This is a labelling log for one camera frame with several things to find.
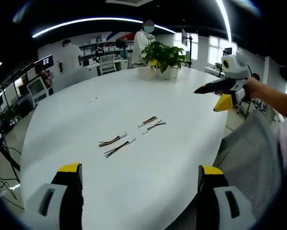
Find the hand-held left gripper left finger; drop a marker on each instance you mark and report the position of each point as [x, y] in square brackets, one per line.
[61, 201]

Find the black tripod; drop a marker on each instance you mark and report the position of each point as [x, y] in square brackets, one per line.
[6, 155]

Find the wall monitor screen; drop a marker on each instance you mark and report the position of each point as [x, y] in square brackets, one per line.
[45, 60]

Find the curved ceiling light strip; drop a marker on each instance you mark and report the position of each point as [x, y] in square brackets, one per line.
[85, 22]

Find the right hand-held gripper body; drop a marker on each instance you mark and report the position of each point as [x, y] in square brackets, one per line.
[236, 68]

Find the green potted plant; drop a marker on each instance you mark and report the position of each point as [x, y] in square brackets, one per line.
[163, 56]

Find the grey mesh chair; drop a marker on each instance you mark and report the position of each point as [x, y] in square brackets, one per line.
[248, 158]

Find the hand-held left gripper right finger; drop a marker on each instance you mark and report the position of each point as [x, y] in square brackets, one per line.
[210, 203]

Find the person's right hand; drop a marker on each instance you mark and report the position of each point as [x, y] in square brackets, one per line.
[254, 88]

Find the white office chair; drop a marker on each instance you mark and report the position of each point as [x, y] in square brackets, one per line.
[37, 91]
[107, 63]

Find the monitor on black stand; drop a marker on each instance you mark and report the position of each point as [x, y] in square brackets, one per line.
[185, 38]

